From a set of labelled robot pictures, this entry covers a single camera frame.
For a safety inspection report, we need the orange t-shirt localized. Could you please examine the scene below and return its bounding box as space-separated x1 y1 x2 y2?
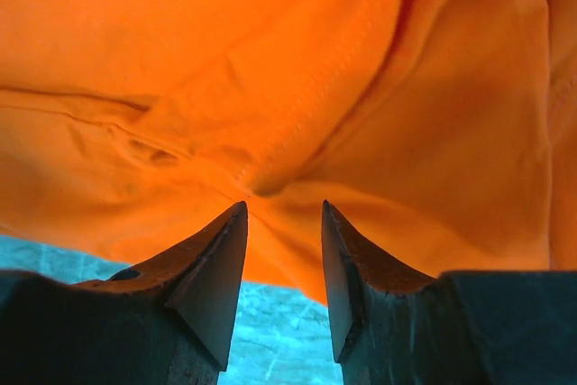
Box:
1 0 576 301

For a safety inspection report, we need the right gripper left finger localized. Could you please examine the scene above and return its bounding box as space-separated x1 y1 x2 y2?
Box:
1 202 248 384

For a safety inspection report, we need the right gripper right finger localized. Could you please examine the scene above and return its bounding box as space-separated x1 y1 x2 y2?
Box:
321 202 576 385

